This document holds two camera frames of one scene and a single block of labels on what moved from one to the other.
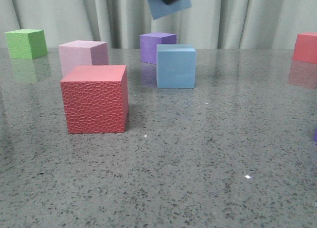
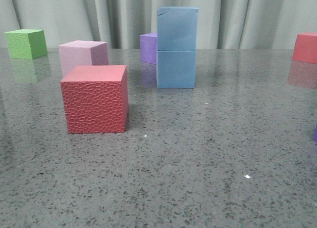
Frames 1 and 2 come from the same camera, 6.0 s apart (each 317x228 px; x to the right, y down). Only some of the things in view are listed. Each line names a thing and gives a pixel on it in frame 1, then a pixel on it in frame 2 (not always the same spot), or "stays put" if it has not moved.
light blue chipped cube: [159, 8] -> [177, 28]
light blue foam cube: [176, 66] stays put
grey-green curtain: [216, 19] stays put
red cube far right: [305, 48] stays put
